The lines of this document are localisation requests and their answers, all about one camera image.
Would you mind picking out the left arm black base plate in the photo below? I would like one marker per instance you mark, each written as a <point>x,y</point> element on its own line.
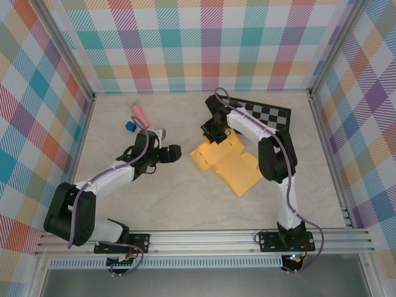
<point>142,239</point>

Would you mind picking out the pink toy microphone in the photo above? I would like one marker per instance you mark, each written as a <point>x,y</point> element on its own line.
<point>140,116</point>

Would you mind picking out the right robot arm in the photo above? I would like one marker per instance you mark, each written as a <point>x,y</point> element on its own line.
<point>284,161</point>

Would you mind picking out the aluminium side rail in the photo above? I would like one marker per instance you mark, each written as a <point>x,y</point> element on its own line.
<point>325,136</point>
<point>83,136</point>

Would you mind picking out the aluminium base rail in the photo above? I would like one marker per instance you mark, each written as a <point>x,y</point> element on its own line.
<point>201,239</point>

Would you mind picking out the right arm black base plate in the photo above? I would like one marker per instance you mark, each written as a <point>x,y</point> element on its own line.
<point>269,241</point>

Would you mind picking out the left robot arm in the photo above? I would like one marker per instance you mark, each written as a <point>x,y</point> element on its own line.
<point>105,179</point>

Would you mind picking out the aluminium frame post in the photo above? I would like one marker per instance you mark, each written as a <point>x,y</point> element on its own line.
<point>338,46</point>
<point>66,51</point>

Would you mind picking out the blue toy block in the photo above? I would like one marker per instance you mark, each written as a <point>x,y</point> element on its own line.
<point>131,126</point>

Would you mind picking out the yellow paper box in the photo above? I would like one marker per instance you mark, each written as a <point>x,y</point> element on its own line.
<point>235,167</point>

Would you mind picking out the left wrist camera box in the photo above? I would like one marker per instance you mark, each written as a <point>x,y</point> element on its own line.
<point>161,133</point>

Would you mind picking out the black grey checkerboard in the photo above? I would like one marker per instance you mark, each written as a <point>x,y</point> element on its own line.
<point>272,116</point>

